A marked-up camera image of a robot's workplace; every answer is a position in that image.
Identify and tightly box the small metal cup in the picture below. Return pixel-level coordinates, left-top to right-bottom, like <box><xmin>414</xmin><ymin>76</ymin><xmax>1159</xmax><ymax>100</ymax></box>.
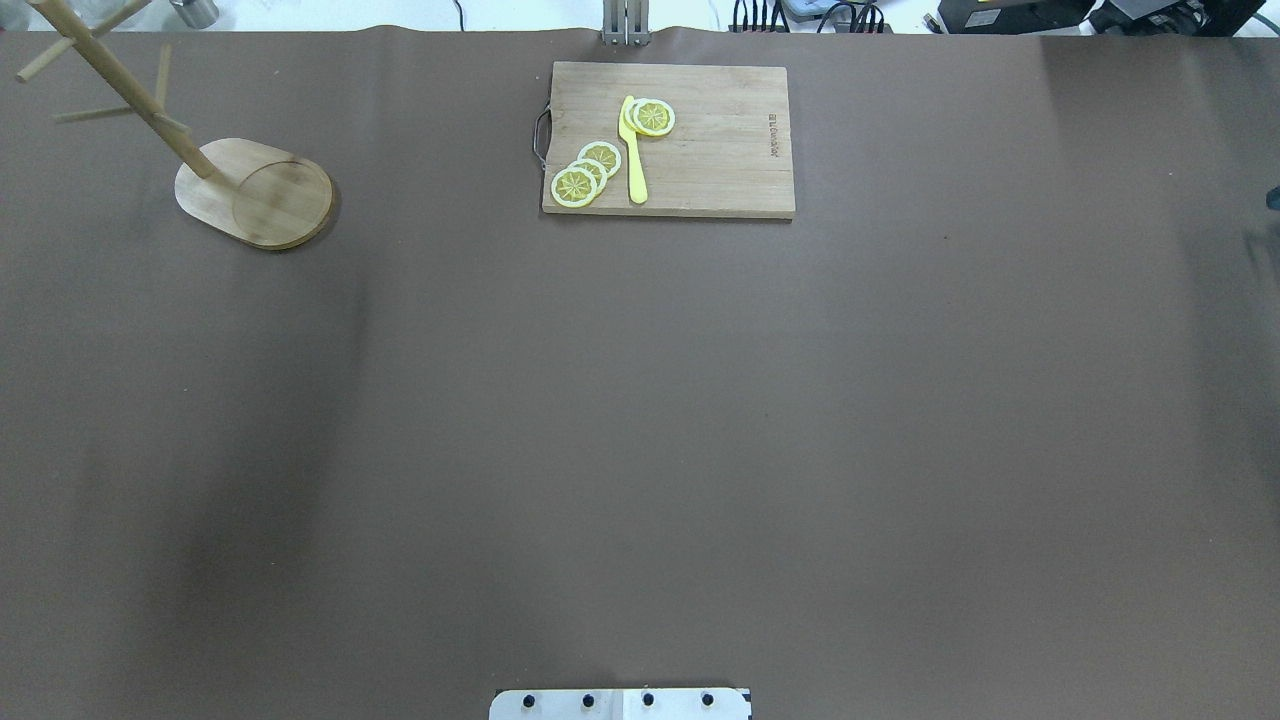
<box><xmin>170</xmin><ymin>0</ymin><xmax>221</xmax><ymax>29</ymax></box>

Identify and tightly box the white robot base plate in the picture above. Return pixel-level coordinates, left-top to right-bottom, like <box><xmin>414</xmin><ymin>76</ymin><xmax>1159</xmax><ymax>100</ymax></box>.
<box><xmin>488</xmin><ymin>687</ymin><xmax>754</xmax><ymax>719</ymax></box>

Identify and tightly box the wooden cup storage rack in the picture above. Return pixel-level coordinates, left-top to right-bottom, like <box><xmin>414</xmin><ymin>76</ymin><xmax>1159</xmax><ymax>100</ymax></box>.
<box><xmin>15</xmin><ymin>1</ymin><xmax>338</xmax><ymax>251</ymax></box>

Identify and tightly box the metal frame post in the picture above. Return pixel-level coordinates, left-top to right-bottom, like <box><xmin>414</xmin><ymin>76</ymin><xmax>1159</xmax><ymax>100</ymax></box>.
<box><xmin>602</xmin><ymin>0</ymin><xmax>652</xmax><ymax>47</ymax></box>

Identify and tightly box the brown table mat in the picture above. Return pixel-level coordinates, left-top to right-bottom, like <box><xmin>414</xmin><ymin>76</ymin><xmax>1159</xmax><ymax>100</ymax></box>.
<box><xmin>1</xmin><ymin>27</ymin><xmax>1279</xmax><ymax>719</ymax></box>

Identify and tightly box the lemon slice middle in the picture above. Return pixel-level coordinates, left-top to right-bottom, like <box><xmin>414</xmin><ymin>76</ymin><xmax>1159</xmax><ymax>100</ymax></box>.
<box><xmin>568</xmin><ymin>158</ymin><xmax>609</xmax><ymax>193</ymax></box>

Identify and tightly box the lemon slice by knife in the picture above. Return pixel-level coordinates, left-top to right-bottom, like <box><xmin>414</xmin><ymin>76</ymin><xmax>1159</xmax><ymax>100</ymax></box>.
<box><xmin>622</xmin><ymin>97</ymin><xmax>676</xmax><ymax>137</ymax></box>

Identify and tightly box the wooden cutting board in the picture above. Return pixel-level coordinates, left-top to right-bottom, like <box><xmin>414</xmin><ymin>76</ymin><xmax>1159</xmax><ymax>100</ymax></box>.
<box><xmin>541</xmin><ymin>61</ymin><xmax>796</xmax><ymax>222</ymax></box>

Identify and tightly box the lemon slice front left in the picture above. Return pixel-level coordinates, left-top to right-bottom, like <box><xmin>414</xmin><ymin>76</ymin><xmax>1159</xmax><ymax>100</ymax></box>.
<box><xmin>549</xmin><ymin>164</ymin><xmax>600</xmax><ymax>209</ymax></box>

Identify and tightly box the lemon slice upper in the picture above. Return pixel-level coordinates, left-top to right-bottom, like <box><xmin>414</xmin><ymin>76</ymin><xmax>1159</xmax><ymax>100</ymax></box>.
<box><xmin>577</xmin><ymin>140</ymin><xmax>622</xmax><ymax>178</ymax></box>

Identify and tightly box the yellow plastic knife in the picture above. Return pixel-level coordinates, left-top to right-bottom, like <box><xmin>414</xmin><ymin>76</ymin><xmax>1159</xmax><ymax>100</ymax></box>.
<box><xmin>617</xmin><ymin>95</ymin><xmax>649</xmax><ymax>205</ymax></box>

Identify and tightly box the black equipment box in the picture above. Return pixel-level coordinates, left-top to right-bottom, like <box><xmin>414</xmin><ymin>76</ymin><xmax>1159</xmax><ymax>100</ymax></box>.
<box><xmin>937</xmin><ymin>1</ymin><xmax>1097</xmax><ymax>35</ymax></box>

